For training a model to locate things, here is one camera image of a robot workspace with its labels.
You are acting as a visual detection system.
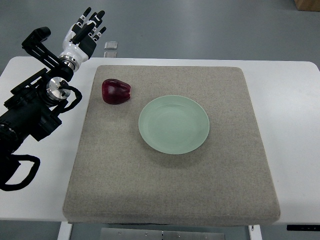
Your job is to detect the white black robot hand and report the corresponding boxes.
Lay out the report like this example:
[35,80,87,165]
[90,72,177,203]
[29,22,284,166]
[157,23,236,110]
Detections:
[60,7,106,65]

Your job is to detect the dark red apple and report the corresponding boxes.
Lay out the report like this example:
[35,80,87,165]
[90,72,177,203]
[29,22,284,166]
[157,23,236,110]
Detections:
[101,78,131,105]

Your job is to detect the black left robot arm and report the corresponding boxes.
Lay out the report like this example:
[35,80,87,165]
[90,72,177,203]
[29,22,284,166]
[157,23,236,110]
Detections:
[0,26,82,155]

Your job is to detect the lower floor metal plate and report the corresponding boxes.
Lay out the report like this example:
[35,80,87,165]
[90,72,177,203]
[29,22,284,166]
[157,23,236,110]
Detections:
[103,51,117,58]

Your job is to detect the light green plate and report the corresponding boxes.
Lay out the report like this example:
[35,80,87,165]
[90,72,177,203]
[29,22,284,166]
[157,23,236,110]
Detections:
[138,95,210,155]

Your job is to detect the beige fabric cushion mat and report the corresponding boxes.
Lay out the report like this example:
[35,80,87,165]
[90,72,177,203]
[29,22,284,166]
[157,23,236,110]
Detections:
[62,65,281,226]

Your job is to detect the cardboard box corner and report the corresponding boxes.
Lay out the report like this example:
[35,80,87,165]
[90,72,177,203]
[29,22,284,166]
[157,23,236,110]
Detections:
[294,0,320,12]

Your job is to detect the black table control panel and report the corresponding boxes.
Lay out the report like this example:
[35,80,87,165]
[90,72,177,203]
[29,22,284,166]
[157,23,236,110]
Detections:
[286,224,320,232]

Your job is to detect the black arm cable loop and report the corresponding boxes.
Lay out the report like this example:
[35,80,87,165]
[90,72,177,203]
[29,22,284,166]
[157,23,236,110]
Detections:
[0,154,41,192]

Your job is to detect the white table leg frame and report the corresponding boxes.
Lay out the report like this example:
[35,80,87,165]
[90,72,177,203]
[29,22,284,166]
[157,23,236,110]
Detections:
[57,221,73,240]

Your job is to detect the grey metal table base plate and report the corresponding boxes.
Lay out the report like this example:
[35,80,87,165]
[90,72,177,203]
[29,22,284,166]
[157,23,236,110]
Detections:
[99,228,226,240]

